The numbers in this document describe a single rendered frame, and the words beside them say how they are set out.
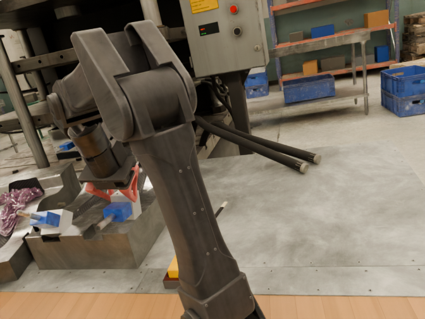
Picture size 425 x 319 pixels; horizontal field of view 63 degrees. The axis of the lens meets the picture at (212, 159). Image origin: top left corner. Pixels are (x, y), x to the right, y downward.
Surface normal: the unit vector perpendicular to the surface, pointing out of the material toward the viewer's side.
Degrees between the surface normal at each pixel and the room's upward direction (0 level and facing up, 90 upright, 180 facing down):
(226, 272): 79
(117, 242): 90
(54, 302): 0
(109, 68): 50
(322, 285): 0
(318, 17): 90
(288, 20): 90
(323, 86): 92
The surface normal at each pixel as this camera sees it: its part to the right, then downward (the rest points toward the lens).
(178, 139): 0.55, -0.01
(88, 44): 0.33, -0.47
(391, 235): -0.19, -0.92
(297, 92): -0.17, 0.40
